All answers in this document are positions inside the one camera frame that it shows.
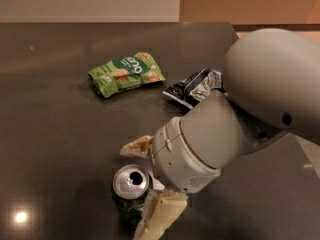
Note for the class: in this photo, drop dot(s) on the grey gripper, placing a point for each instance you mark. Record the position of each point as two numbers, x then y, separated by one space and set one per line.
176 158

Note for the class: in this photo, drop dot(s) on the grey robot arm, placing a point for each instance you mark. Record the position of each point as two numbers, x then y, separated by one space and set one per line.
270 87

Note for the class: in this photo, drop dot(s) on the green soda can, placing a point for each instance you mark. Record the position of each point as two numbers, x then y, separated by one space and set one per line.
130 187

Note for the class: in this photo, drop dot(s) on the crumpled blue snack bag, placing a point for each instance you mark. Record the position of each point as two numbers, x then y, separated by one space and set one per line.
191 91

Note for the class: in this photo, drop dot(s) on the green snack bag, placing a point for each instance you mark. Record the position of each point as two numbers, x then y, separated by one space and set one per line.
122 74

